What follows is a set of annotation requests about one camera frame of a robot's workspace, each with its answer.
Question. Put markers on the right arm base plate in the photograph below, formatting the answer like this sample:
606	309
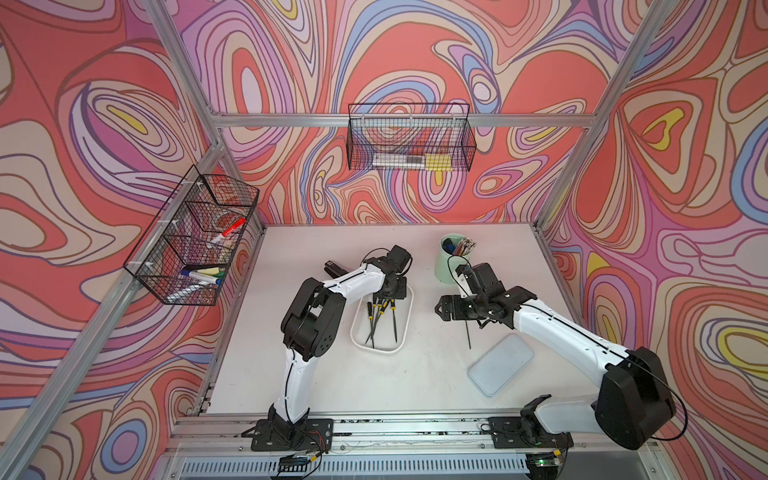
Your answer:
522	432

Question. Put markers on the black wire basket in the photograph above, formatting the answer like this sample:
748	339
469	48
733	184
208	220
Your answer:
201	206
409	128

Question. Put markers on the white plastic storage box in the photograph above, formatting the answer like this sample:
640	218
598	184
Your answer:
384	342

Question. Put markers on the translucent box lid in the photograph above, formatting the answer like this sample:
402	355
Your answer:
500	365

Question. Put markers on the file tool three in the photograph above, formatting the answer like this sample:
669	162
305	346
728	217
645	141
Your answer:
394	318

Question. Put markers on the file tool four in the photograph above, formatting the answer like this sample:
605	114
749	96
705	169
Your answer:
376	311

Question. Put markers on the file tool six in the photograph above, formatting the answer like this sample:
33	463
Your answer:
370	340

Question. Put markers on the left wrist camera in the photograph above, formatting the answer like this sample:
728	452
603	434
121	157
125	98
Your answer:
400	258

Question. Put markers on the blue white marker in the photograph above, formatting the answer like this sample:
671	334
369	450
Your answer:
200	278

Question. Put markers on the file tool one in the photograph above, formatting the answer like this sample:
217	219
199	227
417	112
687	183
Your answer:
468	335

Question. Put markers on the clear case in basket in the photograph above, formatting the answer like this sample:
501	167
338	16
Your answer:
398	161

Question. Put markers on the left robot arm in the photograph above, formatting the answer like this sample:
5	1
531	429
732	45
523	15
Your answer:
311	323

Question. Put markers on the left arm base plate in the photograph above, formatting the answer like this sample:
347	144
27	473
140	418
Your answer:
312	434

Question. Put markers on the black wire basket back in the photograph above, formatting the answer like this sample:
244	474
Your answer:
409	128

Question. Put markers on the green pen cup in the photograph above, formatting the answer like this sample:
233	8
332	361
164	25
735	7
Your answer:
445	265

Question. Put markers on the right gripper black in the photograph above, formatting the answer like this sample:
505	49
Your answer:
457	314

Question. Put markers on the red marker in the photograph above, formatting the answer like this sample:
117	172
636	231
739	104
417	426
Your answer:
229	232

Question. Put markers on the pens in cup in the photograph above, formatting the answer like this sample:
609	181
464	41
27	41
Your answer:
458	246

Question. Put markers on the black wire basket left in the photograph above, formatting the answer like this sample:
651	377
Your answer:
201	206

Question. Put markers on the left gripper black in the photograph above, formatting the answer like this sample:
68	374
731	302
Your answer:
401	293

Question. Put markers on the yellow box in basket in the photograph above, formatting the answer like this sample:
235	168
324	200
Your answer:
438	162

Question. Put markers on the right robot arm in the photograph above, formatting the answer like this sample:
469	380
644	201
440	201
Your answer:
633	399

